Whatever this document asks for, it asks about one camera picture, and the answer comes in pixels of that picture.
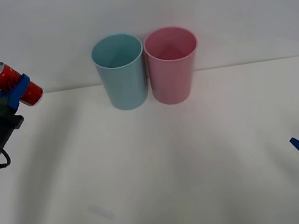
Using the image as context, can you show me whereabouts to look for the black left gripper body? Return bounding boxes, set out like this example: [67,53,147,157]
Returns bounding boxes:
[0,95,28,146]

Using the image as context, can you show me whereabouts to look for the red drink can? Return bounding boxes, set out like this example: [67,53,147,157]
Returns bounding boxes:
[0,56,45,111]

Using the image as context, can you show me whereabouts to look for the pale blue plastic bin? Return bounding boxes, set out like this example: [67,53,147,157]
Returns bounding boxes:
[88,30,152,115]

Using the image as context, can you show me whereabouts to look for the pink plastic bin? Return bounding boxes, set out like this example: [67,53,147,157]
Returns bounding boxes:
[141,23,206,108]

